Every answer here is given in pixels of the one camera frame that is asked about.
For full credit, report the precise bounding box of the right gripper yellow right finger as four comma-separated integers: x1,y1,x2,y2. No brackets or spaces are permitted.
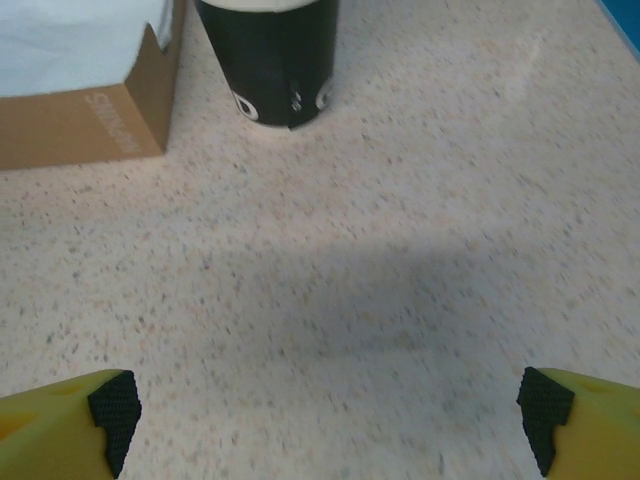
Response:
516,365,640,480

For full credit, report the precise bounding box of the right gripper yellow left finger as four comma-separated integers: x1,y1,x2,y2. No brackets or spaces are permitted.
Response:
0,368,144,480

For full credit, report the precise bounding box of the white paper napkin stack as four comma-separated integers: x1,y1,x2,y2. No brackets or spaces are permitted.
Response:
0,0,176,97

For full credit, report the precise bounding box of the stack of white napkins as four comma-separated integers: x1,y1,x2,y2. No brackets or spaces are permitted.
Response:
0,0,187,172

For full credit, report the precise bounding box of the black paper cup stack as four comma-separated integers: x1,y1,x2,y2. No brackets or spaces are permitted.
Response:
193,0,341,132

